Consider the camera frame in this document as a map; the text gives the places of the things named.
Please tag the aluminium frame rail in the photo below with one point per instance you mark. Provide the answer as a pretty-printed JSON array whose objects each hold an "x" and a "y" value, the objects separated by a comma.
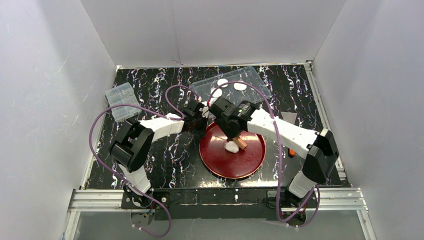
[{"x": 96, "y": 200}]

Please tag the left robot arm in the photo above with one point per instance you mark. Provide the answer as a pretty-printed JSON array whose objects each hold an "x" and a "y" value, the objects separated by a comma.
[{"x": 131, "y": 146}]

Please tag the white dough ball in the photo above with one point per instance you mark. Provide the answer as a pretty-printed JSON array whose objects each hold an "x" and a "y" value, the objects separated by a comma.
[{"x": 231, "y": 147}]

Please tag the round red tray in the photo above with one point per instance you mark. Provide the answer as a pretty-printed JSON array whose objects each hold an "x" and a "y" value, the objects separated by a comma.
[{"x": 225, "y": 158}]

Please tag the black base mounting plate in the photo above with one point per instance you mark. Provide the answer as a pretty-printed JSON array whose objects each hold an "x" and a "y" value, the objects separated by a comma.
[{"x": 232, "y": 203}]

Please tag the wooden dough roller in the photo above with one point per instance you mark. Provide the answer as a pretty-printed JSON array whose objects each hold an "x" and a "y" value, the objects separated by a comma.
[{"x": 240, "y": 142}]

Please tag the clear plastic tray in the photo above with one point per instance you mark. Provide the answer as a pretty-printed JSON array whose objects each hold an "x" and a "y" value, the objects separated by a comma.
[{"x": 255, "y": 92}]

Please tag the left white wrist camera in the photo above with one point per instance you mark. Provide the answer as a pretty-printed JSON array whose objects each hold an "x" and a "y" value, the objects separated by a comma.
[{"x": 205, "y": 109}]

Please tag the flat white dumpling wrapper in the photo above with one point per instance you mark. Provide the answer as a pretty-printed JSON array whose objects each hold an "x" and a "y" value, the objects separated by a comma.
[
  {"x": 239, "y": 86},
  {"x": 223, "y": 82},
  {"x": 216, "y": 92}
]

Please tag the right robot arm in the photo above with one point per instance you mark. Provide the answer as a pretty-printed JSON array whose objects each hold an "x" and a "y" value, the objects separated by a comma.
[{"x": 318, "y": 149}]

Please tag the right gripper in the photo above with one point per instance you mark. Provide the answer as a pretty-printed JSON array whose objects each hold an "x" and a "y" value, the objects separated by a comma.
[{"x": 230, "y": 131}]

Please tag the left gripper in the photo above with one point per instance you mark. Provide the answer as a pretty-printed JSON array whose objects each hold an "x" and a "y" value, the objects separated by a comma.
[{"x": 197, "y": 123}]

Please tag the clear compartment screw box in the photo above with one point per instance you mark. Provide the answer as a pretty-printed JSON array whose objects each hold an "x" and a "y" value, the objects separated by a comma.
[{"x": 122, "y": 94}]

